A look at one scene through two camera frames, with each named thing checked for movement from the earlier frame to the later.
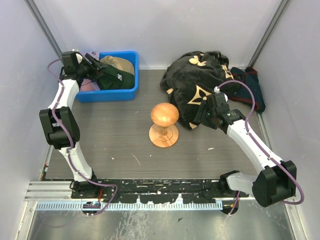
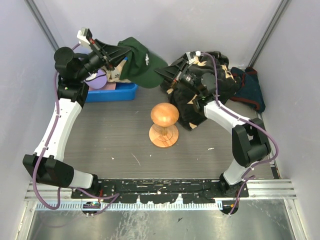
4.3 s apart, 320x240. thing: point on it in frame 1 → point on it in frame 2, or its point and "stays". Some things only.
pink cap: [89, 85] → [108, 86]
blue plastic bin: [116, 94] stays
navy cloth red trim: [249, 90] stays
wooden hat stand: [164, 133] stays
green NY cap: [112, 78] → [139, 66]
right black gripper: [204, 104] → [171, 71]
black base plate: [154, 190] stays
